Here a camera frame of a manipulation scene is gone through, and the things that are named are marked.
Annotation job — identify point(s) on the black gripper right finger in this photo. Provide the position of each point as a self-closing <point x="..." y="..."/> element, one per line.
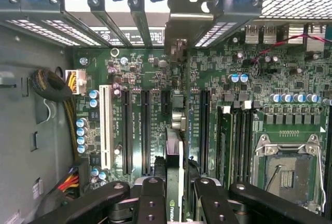
<point x="215" y="203"/>

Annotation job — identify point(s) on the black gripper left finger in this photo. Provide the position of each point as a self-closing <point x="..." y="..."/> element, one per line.
<point x="151" y="203"/>

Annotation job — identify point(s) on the long black expansion slot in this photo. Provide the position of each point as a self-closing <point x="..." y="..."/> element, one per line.
<point x="127" y="130"/>
<point x="205" y="130"/>
<point x="146" y="130"/>

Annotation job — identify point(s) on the white expansion slot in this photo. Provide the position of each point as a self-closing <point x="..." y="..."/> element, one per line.
<point x="106" y="130"/>

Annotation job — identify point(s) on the short black expansion slot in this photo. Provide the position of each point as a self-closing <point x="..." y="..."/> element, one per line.
<point x="166" y="102"/>

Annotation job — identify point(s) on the metal expansion slot cover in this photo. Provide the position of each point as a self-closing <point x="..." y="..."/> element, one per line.
<point x="142" y="24"/>
<point x="43" y="32"/>
<point x="111" y="24"/>

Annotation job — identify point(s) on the socket locking lever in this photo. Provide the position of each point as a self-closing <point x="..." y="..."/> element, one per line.
<point x="273" y="178"/>

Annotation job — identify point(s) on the CPU socket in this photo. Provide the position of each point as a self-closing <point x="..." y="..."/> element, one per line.
<point x="290" y="172"/>

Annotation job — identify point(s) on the green motherboard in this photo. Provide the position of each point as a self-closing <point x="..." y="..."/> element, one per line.
<point x="155" y="73"/>

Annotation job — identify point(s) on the white power connector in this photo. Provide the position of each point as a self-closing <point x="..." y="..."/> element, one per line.
<point x="77" y="81"/>

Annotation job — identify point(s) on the grey power supply unit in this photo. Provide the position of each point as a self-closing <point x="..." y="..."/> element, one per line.
<point x="20" y="130"/>

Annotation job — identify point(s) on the open black PC case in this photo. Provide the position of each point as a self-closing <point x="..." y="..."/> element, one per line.
<point x="31" y="8"/>

